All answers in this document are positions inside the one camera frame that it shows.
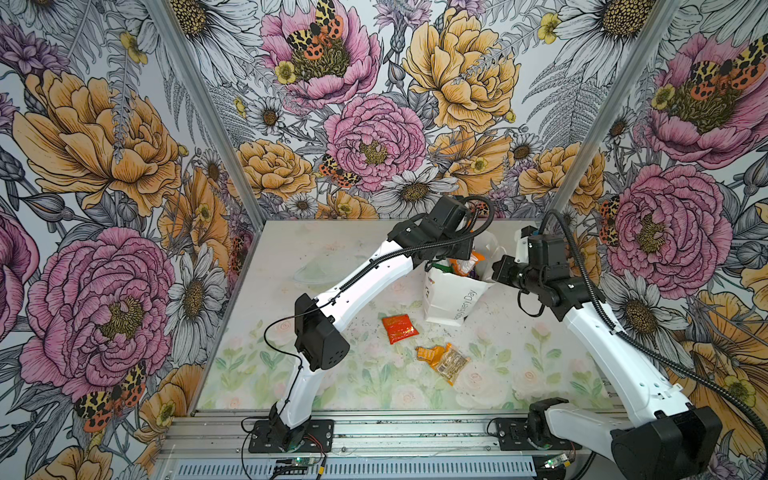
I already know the green Fox's spring tea bag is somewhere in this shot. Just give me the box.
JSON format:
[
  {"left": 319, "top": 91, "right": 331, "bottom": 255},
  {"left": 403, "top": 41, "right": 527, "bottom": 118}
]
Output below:
[{"left": 430, "top": 261, "right": 454, "bottom": 274}]

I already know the orange Fox's fruits candy bag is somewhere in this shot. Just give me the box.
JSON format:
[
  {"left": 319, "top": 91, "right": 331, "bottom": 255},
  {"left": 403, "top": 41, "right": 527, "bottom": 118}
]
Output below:
[{"left": 449, "top": 251, "right": 485, "bottom": 277}]

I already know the white paper bag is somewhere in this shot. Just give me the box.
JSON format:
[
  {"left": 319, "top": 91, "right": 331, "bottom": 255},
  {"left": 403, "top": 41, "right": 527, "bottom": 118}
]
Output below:
[{"left": 423, "top": 232, "right": 506, "bottom": 327}]

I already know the small red snack packet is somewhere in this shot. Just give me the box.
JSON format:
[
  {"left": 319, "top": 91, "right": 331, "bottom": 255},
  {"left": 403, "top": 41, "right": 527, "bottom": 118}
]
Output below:
[{"left": 382, "top": 314, "right": 419, "bottom": 345}]

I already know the small clear cracker packet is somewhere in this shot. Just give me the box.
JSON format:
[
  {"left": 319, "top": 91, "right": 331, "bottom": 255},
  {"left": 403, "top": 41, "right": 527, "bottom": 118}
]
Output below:
[{"left": 434, "top": 349, "right": 470, "bottom": 385}]

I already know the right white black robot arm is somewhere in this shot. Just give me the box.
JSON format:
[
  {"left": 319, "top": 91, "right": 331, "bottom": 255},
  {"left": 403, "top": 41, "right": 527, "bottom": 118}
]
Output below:
[{"left": 492, "top": 226, "right": 722, "bottom": 479}]

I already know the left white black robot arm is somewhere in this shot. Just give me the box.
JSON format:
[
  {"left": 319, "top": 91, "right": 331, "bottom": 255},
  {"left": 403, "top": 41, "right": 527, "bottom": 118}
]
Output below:
[{"left": 269, "top": 195, "right": 494, "bottom": 431}]

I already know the green circuit board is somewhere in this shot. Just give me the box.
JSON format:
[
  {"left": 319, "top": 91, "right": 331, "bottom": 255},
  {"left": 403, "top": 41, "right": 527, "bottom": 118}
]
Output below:
[{"left": 271, "top": 457, "right": 326, "bottom": 479}]

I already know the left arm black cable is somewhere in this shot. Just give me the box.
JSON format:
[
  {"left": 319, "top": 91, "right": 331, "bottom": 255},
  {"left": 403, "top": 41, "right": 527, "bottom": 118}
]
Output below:
[{"left": 239, "top": 194, "right": 496, "bottom": 480}]

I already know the right aluminium corner post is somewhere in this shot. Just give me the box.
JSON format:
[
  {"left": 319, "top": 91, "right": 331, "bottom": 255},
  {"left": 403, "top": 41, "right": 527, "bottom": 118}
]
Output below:
[{"left": 545, "top": 0, "right": 681, "bottom": 216}]

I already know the aluminium corner post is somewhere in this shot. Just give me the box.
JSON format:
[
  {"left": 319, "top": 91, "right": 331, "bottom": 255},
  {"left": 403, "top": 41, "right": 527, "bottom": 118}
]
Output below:
[
  {"left": 545, "top": 0, "right": 681, "bottom": 216},
  {"left": 147, "top": 1, "right": 265, "bottom": 234}
]

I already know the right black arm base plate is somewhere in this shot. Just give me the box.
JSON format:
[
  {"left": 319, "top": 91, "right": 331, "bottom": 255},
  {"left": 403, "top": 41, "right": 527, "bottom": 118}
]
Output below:
[{"left": 486, "top": 417, "right": 583, "bottom": 452}]

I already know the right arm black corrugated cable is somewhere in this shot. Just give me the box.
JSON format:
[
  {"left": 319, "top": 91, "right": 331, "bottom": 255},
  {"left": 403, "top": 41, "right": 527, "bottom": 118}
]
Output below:
[{"left": 538, "top": 208, "right": 768, "bottom": 469}]

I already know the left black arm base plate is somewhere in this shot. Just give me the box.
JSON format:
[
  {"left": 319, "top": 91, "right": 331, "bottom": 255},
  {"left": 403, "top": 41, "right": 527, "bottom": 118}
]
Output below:
[{"left": 247, "top": 419, "right": 335, "bottom": 454}]

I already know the white slotted cable duct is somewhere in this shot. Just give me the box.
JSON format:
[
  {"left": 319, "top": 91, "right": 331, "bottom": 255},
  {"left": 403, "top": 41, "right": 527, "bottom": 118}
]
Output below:
[{"left": 170, "top": 457, "right": 538, "bottom": 480}]

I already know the aluminium frame rail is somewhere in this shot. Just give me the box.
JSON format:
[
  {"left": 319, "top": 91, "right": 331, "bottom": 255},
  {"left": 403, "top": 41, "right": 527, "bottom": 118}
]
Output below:
[{"left": 157, "top": 410, "right": 679, "bottom": 458}]

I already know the left aluminium corner post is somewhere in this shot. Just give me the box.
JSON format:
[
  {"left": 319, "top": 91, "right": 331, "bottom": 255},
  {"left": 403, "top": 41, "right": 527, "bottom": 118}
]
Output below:
[{"left": 147, "top": 1, "right": 265, "bottom": 234}]

